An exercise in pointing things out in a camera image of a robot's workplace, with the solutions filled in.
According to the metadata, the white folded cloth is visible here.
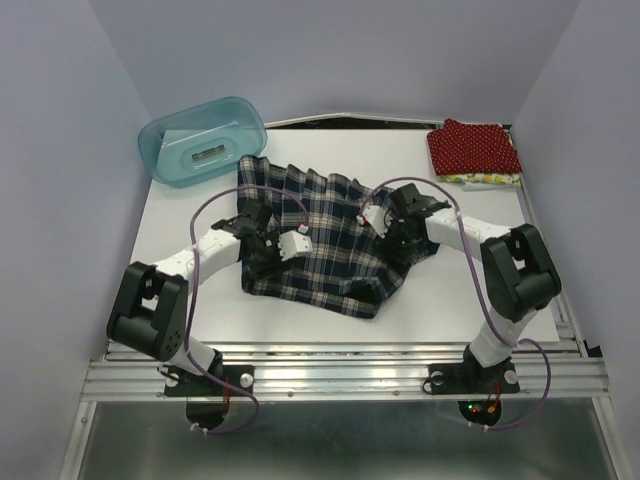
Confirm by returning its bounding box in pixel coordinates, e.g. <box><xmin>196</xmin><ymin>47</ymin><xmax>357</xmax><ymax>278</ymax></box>
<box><xmin>461</xmin><ymin>183</ymin><xmax>520</xmax><ymax>191</ymax></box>

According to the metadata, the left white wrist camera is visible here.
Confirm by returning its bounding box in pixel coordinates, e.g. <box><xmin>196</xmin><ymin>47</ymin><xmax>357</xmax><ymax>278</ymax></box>
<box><xmin>277</xmin><ymin>230</ymin><xmax>313</xmax><ymax>262</ymax></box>

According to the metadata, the purple cable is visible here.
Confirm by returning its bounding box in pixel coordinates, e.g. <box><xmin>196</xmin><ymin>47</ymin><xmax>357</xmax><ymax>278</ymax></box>
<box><xmin>360</xmin><ymin>177</ymin><xmax>553</xmax><ymax>433</ymax></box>
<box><xmin>182</xmin><ymin>184</ymin><xmax>262</xmax><ymax>436</ymax></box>

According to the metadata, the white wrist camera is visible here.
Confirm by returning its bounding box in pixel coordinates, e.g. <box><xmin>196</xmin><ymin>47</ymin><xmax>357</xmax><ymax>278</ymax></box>
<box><xmin>277</xmin><ymin>230</ymin><xmax>313</xmax><ymax>262</ymax></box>
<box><xmin>356</xmin><ymin>204</ymin><xmax>395</xmax><ymax>239</ymax></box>

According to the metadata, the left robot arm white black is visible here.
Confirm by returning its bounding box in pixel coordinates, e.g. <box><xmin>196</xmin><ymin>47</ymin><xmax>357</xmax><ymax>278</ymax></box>
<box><xmin>106</xmin><ymin>199</ymin><xmax>282</xmax><ymax>394</ymax></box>

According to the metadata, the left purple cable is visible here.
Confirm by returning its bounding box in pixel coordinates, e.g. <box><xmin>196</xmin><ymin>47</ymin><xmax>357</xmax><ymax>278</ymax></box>
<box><xmin>182</xmin><ymin>184</ymin><xmax>262</xmax><ymax>436</ymax></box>

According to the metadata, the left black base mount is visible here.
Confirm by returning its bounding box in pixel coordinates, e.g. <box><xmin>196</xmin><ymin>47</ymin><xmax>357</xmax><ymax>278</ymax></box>
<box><xmin>157</xmin><ymin>364</ymin><xmax>255</xmax><ymax>398</ymax></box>

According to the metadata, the teal plastic bin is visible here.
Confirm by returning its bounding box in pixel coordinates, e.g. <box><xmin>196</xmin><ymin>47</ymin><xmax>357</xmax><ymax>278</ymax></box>
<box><xmin>138</xmin><ymin>97</ymin><xmax>267</xmax><ymax>188</ymax></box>

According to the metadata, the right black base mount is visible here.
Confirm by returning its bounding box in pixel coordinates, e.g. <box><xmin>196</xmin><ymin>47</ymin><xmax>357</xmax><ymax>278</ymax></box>
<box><xmin>421</xmin><ymin>347</ymin><xmax>520</xmax><ymax>396</ymax></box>

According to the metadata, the aluminium rail frame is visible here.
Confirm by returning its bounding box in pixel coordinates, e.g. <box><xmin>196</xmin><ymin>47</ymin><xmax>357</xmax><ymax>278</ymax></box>
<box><xmin>59</xmin><ymin>164</ymin><xmax>631</xmax><ymax>480</ymax></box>

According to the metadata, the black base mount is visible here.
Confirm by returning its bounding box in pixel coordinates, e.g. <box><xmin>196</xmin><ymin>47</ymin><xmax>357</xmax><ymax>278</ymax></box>
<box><xmin>421</xmin><ymin>347</ymin><xmax>520</xmax><ymax>396</ymax></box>
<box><xmin>157</xmin><ymin>364</ymin><xmax>255</xmax><ymax>398</ymax></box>

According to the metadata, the red polka dot folded skirt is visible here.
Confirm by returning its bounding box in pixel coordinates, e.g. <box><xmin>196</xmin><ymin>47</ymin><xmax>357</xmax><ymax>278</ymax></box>
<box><xmin>426</xmin><ymin>119</ymin><xmax>522</xmax><ymax>176</ymax></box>

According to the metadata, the navy plaid skirt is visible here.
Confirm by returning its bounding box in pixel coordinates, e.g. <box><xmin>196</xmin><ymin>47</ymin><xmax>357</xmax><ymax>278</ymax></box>
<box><xmin>237</xmin><ymin>156</ymin><xmax>439</xmax><ymax>319</ymax></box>

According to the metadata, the lemon print folded skirt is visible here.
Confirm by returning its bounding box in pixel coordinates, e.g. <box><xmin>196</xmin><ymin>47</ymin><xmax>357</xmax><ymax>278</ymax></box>
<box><xmin>436</xmin><ymin>173</ymin><xmax>521</xmax><ymax>187</ymax></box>

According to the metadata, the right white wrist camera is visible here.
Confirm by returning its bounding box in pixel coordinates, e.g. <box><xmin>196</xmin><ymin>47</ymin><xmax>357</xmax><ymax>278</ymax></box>
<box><xmin>356</xmin><ymin>204</ymin><xmax>395</xmax><ymax>239</ymax></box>

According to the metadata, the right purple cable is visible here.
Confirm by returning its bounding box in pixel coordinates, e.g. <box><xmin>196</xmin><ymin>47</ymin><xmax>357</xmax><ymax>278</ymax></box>
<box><xmin>360</xmin><ymin>177</ymin><xmax>553</xmax><ymax>433</ymax></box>

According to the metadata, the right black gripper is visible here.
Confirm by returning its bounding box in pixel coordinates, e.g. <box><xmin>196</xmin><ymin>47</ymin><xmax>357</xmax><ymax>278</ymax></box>
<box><xmin>372</xmin><ymin>214</ymin><xmax>419</xmax><ymax>265</ymax></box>

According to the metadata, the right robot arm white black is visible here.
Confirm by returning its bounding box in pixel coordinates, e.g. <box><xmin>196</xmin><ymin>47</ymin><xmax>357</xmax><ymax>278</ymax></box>
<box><xmin>361</xmin><ymin>177</ymin><xmax>562</xmax><ymax>390</ymax></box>

